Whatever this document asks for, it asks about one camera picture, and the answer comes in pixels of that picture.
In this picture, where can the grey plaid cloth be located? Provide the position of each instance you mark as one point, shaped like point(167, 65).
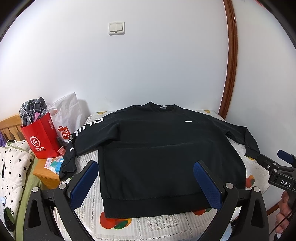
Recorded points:
point(32, 110)

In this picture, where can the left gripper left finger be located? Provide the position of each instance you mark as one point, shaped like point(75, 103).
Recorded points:
point(70, 196)

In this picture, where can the blue white packets pile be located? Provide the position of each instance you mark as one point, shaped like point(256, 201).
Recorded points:
point(54, 164)

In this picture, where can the white wall light switch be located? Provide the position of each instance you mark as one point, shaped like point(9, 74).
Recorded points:
point(116, 28)

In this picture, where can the wooden bed headboard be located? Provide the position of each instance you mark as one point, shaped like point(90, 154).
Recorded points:
point(11, 128)

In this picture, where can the black long-sleeve sweatshirt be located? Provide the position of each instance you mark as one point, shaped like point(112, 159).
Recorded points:
point(146, 155)

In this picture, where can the green bed sheet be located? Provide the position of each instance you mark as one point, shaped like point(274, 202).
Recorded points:
point(31, 181)

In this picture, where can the brown wooden door frame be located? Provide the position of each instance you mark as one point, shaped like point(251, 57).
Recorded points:
point(231, 60)

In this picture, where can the white floral quilt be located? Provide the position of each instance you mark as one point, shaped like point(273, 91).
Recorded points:
point(16, 158)

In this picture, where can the red paper shopping bag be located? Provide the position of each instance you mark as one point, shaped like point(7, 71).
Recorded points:
point(42, 138)

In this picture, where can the person's right hand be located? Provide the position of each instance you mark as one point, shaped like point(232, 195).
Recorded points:
point(281, 222)

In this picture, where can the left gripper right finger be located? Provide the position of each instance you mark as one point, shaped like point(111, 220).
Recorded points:
point(220, 197)

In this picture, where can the white Miniso paper bag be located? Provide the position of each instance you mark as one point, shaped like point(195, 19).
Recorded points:
point(67, 116)

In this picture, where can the fruit-print white tablecloth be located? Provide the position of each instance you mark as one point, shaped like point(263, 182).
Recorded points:
point(180, 226)

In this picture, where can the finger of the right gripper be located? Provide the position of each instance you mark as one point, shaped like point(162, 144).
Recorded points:
point(289, 158)
point(267, 163)

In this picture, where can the wooden nightstand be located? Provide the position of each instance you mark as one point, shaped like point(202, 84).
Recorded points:
point(47, 177)

